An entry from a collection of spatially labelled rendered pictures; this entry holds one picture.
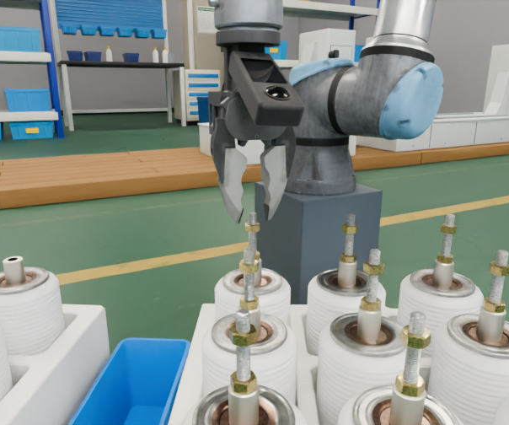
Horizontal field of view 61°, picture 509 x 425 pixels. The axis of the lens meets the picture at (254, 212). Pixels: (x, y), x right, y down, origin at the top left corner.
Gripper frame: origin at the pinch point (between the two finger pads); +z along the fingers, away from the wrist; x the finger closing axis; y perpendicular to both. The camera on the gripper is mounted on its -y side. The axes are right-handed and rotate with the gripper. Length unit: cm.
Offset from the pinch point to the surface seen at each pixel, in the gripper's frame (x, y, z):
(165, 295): 5, 50, 34
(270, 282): -1.8, -1.0, 9.0
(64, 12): 44, 559, -99
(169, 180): -13, 159, 29
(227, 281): 3.2, 1.4, 9.0
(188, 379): 9.8, -6.2, 16.4
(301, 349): -4.2, -5.1, 16.4
